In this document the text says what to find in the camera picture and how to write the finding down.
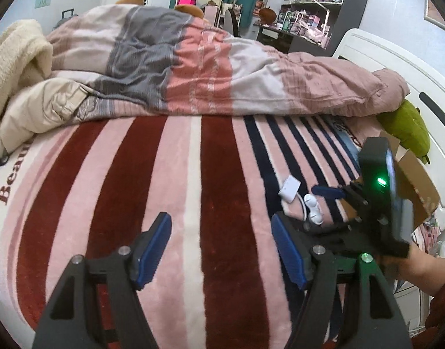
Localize framed wall picture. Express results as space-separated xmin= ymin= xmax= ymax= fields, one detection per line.
xmin=423 ymin=0 xmax=445 ymax=32

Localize cream fleece blanket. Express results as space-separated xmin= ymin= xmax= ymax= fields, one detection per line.
xmin=0 ymin=19 xmax=54 ymax=125

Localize white earphones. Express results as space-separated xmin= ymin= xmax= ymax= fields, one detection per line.
xmin=302 ymin=193 xmax=325 ymax=226

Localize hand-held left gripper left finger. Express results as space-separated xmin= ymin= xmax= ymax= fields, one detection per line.
xmin=31 ymin=211 xmax=172 ymax=349

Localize brown round plush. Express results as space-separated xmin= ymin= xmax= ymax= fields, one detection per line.
xmin=258 ymin=6 xmax=278 ymax=23

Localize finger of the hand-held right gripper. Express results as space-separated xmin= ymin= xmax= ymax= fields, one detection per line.
xmin=304 ymin=221 xmax=380 ymax=257
xmin=312 ymin=185 xmax=356 ymax=202

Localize brown cardboard box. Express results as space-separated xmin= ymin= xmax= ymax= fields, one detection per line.
xmin=389 ymin=133 xmax=442 ymax=227

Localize dark grey bookshelf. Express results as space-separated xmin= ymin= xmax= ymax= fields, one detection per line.
xmin=280 ymin=0 xmax=374 ymax=57

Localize striped pink red blanket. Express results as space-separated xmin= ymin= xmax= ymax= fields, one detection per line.
xmin=0 ymin=114 xmax=427 ymax=349

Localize green plush toy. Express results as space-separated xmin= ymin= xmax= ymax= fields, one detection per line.
xmin=375 ymin=99 xmax=432 ymax=164

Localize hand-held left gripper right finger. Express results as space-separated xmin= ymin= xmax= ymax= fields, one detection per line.
xmin=271 ymin=213 xmax=414 ymax=349

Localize pink grey patchwork quilt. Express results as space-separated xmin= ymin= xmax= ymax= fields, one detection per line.
xmin=0 ymin=3 xmax=411 ymax=164

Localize person's right forearm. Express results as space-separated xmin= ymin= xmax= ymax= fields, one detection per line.
xmin=393 ymin=247 xmax=445 ymax=335

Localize grey suitcase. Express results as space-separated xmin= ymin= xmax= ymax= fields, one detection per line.
xmin=55 ymin=8 xmax=80 ymax=30

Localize white charger plug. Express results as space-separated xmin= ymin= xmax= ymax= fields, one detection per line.
xmin=278 ymin=176 xmax=302 ymax=203

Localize white headboard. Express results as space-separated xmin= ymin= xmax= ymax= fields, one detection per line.
xmin=332 ymin=28 xmax=445 ymax=212

